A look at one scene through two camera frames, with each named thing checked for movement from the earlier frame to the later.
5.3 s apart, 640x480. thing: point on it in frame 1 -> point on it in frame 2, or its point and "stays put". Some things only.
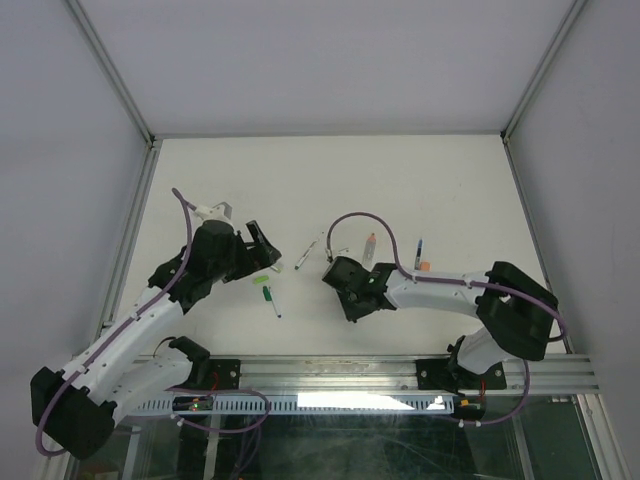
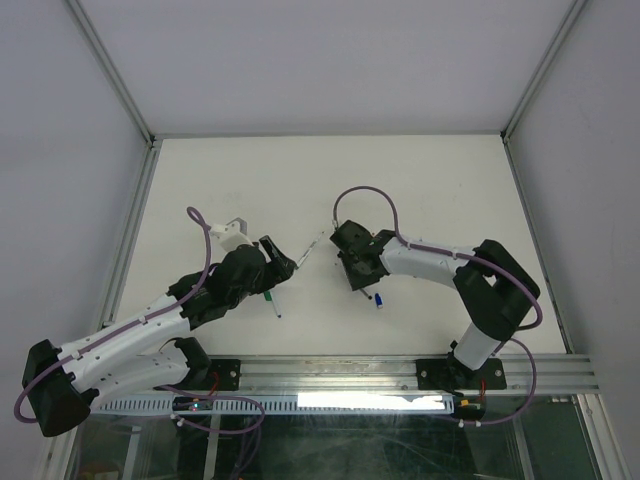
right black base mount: x=449 y=374 stays put
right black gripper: x=353 y=313 -> x=357 y=282
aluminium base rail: x=546 y=375 stays put
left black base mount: x=216 y=374 stays put
